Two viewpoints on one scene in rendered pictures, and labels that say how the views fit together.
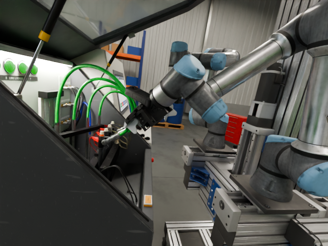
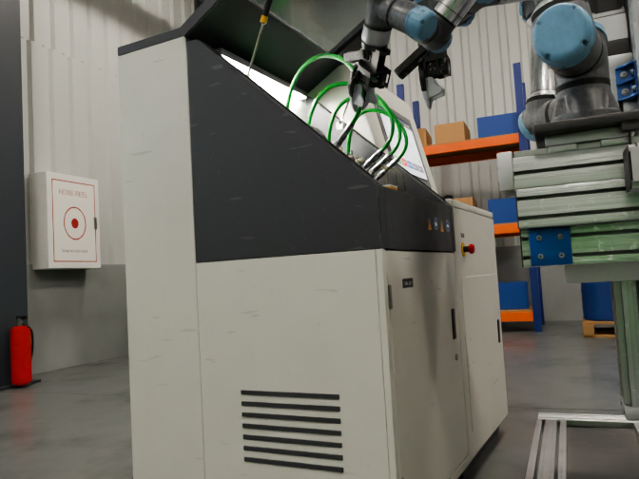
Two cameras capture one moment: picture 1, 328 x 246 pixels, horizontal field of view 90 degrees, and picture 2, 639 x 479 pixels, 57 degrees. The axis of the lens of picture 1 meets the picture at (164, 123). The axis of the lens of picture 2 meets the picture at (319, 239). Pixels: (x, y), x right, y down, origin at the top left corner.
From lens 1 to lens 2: 1.29 m
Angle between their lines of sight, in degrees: 38
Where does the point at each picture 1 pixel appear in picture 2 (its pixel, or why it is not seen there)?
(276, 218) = (590, 157)
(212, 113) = (411, 22)
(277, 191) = (569, 107)
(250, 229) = (540, 182)
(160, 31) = not seen: hidden behind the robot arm
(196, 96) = (391, 12)
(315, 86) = not seen: outside the picture
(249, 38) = not seen: outside the picture
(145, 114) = (361, 68)
